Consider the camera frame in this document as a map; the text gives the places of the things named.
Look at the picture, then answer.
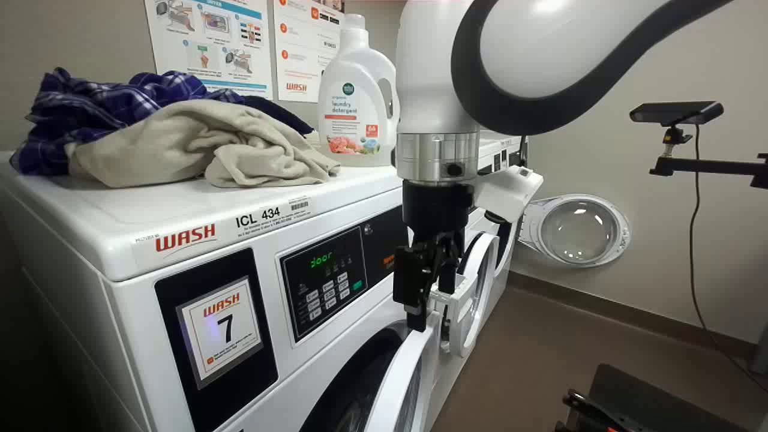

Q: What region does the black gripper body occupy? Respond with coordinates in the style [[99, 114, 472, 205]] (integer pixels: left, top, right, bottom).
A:
[[401, 180, 474, 252]]

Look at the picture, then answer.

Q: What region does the white detergent bottle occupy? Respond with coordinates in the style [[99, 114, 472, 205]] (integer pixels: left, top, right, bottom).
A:
[[317, 12, 401, 168]]

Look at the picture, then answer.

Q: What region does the white detergent drawer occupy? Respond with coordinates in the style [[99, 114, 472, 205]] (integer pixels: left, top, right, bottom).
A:
[[428, 279, 474, 324]]

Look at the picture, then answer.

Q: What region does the white washing machine number seven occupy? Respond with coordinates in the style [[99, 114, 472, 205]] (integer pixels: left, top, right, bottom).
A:
[[0, 151, 441, 432]]

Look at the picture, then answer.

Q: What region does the white round washer door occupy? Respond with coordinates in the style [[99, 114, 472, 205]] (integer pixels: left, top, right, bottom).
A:
[[363, 322, 441, 432], [435, 228, 504, 360]]

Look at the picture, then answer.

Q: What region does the round glass washer door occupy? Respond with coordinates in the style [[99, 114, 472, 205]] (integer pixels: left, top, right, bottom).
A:
[[515, 192, 634, 271]]

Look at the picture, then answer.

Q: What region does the instruction poster with phone picture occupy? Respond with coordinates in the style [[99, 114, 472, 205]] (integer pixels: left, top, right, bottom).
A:
[[270, 0, 348, 106]]

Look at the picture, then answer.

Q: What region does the black cart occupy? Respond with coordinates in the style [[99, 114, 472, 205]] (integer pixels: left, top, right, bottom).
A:
[[552, 363, 759, 432]]

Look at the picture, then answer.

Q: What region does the beige cloth garment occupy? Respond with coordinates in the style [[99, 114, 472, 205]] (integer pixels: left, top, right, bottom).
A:
[[68, 95, 344, 192]]

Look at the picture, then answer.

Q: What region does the instruction poster with blue header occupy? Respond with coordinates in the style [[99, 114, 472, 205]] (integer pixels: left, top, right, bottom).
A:
[[141, 0, 273, 100]]

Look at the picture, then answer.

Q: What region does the blue plaid shirt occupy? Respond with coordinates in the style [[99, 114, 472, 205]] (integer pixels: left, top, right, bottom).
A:
[[6, 65, 317, 178]]

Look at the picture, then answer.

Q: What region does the thin black camera cable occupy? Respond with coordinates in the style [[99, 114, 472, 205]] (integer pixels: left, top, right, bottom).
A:
[[684, 121, 762, 375]]

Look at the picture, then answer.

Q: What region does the black camera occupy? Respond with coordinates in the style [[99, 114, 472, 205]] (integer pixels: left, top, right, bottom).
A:
[[626, 99, 726, 127]]

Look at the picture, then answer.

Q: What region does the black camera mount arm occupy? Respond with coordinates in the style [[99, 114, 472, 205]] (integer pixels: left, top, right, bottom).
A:
[[648, 121, 768, 192]]

